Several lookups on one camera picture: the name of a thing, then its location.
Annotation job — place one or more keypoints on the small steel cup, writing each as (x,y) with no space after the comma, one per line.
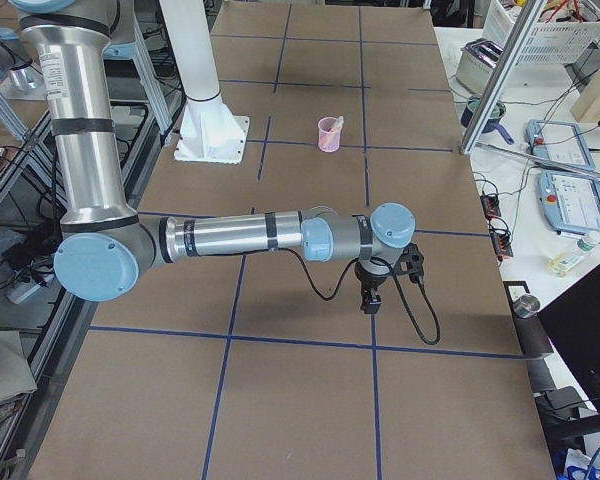
(526,306)

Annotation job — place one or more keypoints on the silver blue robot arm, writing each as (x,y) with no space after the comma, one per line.
(106,246)
(19,76)

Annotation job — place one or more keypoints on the white chrome toaster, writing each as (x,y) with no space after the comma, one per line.
(479,58)

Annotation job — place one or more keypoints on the plastic bottle yellow liquid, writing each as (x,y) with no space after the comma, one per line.
(566,261)

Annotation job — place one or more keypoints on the black monitor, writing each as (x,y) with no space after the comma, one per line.
(572,323)

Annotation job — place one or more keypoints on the far blue teach pendant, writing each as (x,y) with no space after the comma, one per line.
(560,142)

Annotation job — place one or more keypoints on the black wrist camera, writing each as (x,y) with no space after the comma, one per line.
(411,263)

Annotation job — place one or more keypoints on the white plastic basket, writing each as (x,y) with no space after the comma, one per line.
(556,39)

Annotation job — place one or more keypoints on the orange highlighter pen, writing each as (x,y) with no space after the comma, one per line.
(336,126)

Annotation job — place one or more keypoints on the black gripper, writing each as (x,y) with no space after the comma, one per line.
(367,280)

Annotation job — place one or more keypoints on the pink translucent pen holder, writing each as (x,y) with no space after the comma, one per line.
(327,143)

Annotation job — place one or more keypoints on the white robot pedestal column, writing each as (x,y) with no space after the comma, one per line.
(209,131)

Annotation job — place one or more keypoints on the blue teach pendant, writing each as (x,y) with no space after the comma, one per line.
(570,202)
(560,142)

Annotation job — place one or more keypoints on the near blue teach pendant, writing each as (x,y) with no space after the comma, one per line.
(570,202)

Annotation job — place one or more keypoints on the aluminium frame post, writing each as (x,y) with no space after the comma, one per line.
(482,108)

